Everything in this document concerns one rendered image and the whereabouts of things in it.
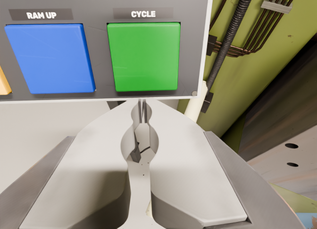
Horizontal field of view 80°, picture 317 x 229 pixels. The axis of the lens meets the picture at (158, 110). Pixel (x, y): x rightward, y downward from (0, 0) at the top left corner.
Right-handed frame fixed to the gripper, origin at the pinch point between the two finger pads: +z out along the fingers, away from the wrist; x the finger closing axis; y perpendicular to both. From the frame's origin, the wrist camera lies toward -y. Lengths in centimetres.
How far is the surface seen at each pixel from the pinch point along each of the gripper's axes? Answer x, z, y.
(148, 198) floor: -3, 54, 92
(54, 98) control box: -11.6, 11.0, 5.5
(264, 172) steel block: 36, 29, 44
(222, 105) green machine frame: 28, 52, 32
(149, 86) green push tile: 0.4, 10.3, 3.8
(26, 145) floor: -79, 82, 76
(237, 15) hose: 19.7, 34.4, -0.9
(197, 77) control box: 6.2, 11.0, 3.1
